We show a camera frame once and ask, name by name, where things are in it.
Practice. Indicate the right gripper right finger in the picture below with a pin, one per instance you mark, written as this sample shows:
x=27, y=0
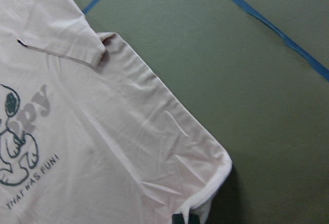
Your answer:
x=194, y=219

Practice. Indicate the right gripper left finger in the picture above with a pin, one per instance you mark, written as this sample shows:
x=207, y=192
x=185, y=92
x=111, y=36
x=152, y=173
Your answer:
x=178, y=219

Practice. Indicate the pink Snoopy t-shirt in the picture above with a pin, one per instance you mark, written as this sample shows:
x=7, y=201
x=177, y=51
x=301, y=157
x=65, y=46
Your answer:
x=89, y=134

